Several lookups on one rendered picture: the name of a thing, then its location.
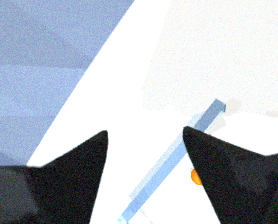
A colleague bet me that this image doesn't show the clear low corner walls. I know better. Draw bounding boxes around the clear low corner walls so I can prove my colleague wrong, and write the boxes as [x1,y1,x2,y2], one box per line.
[128,108,224,224]

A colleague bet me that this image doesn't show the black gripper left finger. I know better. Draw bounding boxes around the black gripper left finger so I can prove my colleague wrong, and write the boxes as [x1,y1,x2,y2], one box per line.
[0,130,109,224]

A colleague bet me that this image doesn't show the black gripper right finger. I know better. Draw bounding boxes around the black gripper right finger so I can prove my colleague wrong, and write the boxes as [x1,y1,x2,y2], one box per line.
[183,126,278,224]

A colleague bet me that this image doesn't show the light blue flat bar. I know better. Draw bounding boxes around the light blue flat bar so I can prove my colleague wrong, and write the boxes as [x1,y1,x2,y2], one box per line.
[116,98,226,224]

